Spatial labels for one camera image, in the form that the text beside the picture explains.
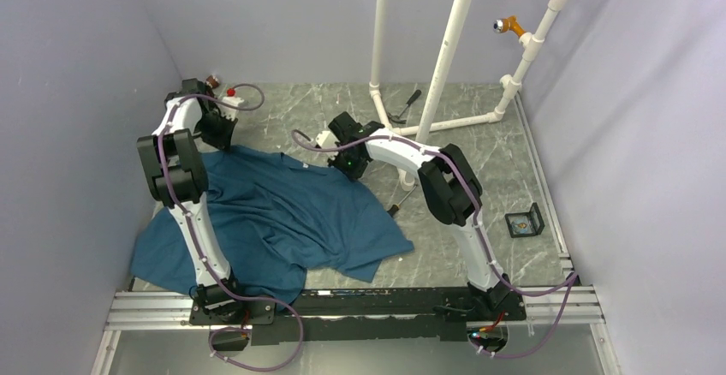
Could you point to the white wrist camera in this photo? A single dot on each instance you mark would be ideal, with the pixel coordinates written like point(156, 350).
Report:
point(231, 104)
point(326, 142)

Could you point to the black handled screwdriver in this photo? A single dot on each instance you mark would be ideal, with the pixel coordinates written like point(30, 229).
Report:
point(393, 209)

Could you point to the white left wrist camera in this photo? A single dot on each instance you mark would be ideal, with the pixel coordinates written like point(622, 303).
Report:
point(231, 104)

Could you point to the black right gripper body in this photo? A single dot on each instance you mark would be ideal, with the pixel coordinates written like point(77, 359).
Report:
point(347, 163)

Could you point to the orange hook peg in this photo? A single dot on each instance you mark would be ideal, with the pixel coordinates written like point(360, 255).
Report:
point(508, 24)

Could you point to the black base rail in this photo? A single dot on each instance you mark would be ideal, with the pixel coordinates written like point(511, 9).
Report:
point(345, 315)

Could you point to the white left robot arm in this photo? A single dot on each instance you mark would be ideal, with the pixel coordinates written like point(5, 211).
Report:
point(177, 178)

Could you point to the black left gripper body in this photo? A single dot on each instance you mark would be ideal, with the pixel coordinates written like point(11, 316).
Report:
point(215, 128)

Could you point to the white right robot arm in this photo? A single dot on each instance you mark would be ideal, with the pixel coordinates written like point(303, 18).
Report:
point(452, 195)

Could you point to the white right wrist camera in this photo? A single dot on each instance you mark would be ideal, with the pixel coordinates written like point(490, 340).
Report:
point(326, 142)

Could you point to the black handled hammer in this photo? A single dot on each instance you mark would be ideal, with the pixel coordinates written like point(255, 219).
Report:
point(401, 117)

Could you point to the black open frame box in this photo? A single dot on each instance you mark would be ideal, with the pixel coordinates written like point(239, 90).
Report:
point(533, 216)

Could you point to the blue t-shirt garment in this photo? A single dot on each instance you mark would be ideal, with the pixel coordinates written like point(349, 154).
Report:
point(276, 218)

